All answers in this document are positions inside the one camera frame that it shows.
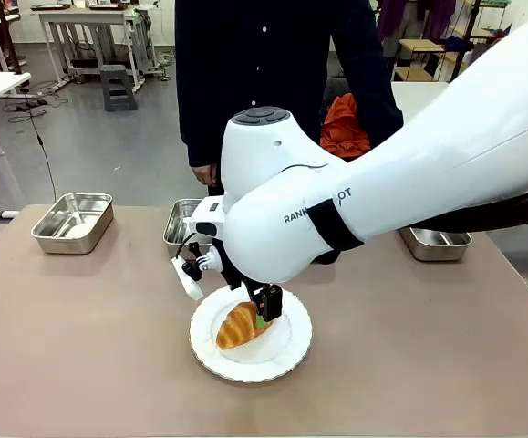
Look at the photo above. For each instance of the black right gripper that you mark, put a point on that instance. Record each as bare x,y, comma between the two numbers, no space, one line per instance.
232,274

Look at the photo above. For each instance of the golden croissant bread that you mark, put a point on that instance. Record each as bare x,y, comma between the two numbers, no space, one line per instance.
236,328

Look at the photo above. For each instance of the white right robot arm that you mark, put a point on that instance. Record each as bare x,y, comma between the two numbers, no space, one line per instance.
427,150

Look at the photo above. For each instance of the rectangular steel container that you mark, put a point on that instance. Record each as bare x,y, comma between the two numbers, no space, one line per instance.
177,228
437,244
73,223

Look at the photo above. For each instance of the person's right hand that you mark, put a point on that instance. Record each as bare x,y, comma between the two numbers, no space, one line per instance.
205,174

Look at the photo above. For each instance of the white scalloped plate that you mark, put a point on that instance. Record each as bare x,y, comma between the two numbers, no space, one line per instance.
263,360

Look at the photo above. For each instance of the orange cloth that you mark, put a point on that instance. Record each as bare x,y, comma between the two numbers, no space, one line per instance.
343,128

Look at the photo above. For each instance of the person in dark shirt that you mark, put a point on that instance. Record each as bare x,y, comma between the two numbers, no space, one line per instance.
254,68

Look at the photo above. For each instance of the grey step stool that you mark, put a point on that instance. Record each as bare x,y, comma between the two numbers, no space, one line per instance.
118,89

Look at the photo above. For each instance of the large white table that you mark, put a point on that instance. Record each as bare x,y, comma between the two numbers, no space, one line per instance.
421,93

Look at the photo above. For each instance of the wooden shelf rack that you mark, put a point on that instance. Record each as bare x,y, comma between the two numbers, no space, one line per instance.
427,55

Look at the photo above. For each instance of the purple hanging clothes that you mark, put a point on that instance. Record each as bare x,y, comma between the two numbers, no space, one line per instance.
409,18

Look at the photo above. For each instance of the white workbench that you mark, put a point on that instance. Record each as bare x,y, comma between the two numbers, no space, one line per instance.
95,23

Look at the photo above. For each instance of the black stand pole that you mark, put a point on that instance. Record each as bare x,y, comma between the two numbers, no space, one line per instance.
10,36
466,41

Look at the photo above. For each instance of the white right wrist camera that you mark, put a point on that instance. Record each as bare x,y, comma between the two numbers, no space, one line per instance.
188,278

